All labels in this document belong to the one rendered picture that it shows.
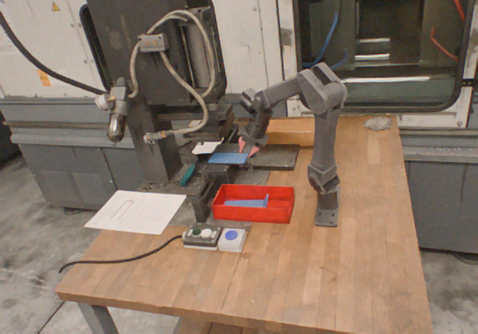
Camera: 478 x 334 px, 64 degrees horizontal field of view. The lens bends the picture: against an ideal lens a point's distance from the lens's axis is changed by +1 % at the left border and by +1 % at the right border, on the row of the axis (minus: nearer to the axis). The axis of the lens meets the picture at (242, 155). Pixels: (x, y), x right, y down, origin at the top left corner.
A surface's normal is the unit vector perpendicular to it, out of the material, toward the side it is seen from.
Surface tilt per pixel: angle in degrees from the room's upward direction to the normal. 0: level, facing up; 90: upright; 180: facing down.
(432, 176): 90
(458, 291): 0
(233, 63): 90
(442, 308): 0
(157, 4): 90
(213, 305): 0
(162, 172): 90
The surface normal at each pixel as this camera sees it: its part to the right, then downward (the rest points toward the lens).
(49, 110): -0.31, 0.52
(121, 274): -0.14, -0.86
